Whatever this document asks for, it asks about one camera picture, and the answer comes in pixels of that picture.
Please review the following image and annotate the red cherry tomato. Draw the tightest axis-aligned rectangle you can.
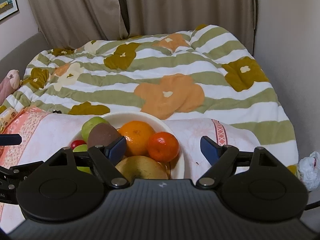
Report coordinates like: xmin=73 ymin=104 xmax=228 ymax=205
xmin=70 ymin=139 xmax=86 ymax=149

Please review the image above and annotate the beige curtain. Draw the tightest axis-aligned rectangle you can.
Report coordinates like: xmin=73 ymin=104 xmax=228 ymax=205
xmin=28 ymin=0 xmax=256 ymax=52

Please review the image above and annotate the striped floral quilt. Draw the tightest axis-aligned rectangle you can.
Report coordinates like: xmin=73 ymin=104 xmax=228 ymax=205
xmin=1 ymin=24 xmax=298 ymax=170

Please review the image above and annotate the white plastic bag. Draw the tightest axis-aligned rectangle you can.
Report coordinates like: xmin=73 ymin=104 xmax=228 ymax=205
xmin=298 ymin=151 xmax=320 ymax=191

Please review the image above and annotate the pink floral cloth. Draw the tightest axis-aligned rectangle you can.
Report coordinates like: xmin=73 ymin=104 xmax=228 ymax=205
xmin=0 ymin=106 xmax=262 ymax=233

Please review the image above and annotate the black cable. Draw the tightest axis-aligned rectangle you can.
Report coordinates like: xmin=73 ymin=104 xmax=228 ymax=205
xmin=306 ymin=200 xmax=320 ymax=211

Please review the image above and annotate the cream duck plate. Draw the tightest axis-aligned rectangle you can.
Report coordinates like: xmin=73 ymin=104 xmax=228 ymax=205
xmin=68 ymin=111 xmax=186 ymax=181

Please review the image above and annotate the large orange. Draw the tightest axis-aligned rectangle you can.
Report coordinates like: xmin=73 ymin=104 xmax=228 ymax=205
xmin=118 ymin=121 xmax=156 ymax=157

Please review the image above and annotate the grey bed headboard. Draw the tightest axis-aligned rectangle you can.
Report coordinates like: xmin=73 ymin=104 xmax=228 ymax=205
xmin=0 ymin=33 xmax=51 ymax=81

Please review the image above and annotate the small tangerine front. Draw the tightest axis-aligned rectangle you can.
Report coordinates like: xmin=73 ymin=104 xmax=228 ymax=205
xmin=147 ymin=132 xmax=180 ymax=163

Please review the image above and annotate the yellow apple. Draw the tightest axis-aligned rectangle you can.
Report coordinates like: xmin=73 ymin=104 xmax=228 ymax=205
xmin=116 ymin=155 xmax=168 ymax=183

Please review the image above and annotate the snack packet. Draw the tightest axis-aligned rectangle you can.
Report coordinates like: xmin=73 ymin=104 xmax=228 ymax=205
xmin=1 ymin=107 xmax=17 ymax=133

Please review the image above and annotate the small green apple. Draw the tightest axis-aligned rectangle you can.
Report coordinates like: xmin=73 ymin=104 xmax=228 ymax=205
xmin=81 ymin=116 xmax=111 ymax=143
xmin=73 ymin=144 xmax=93 ymax=175

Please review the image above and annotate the pink plush toy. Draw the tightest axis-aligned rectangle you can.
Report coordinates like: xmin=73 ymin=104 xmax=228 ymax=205
xmin=0 ymin=69 xmax=20 ymax=105

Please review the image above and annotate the brown kiwi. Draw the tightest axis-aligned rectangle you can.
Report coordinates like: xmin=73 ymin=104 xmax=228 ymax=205
xmin=87 ymin=122 xmax=120 ymax=148

